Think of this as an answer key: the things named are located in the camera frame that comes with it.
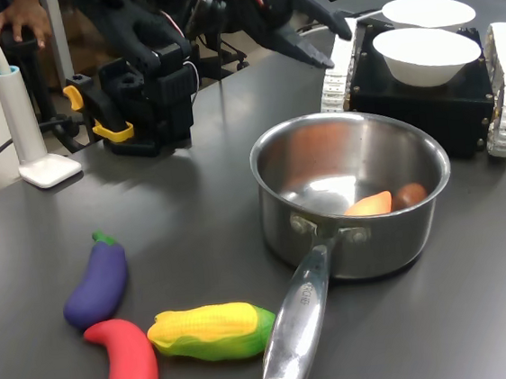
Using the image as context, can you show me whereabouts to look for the orange toy carrot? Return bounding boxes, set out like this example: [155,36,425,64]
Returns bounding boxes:
[341,189,395,220]

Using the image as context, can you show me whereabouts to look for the person's hand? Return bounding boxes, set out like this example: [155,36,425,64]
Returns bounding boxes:
[0,0,54,54]

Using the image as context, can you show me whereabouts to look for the white bowl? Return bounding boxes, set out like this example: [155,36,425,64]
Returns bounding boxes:
[371,20,485,94]
[380,0,477,35]

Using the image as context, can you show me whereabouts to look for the black vehicle with white tracks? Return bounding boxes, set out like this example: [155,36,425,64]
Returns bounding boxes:
[311,0,506,177]

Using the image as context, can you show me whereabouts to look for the black and yellow clamp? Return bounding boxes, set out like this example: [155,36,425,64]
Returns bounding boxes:
[61,68,136,149]

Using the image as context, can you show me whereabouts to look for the yellow green toy corn cob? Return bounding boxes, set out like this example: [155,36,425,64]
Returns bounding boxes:
[144,297,281,369]

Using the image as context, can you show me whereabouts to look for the purple toy aubergine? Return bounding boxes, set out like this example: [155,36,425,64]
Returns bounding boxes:
[55,227,135,332]

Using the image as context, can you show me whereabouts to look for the red toy chilli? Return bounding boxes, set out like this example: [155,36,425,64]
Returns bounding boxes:
[82,315,160,379]

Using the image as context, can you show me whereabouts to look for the black wrist camera board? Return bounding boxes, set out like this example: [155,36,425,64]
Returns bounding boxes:
[185,0,223,32]

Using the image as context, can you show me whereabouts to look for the steel pan with long handle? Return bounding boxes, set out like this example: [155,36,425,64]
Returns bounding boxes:
[227,99,474,379]

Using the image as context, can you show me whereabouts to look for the white post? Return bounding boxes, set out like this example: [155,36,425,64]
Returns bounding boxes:
[0,0,85,194]

